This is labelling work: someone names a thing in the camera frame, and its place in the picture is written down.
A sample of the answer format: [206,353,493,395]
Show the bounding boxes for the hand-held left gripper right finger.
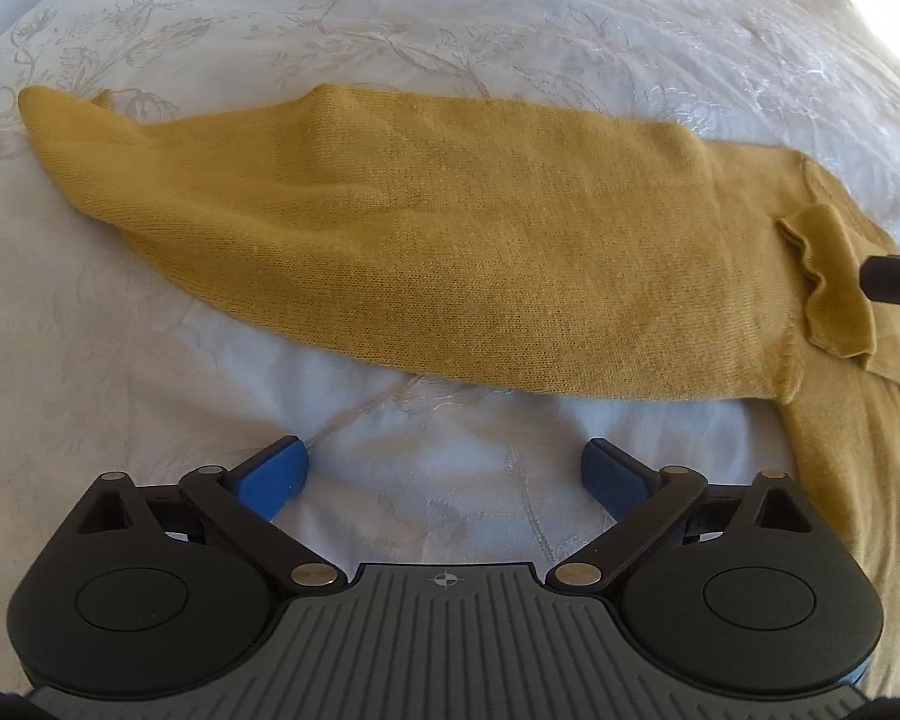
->
[544,437,805,593]

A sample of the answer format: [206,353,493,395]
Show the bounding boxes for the white embroidered floral bedspread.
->
[0,0,900,706]

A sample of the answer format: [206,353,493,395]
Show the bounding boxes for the mustard yellow knit sweater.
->
[17,81,900,700]

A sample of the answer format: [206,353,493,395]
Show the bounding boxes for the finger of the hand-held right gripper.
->
[857,254,900,309]

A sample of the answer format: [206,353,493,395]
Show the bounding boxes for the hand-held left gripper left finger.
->
[77,435,347,595]

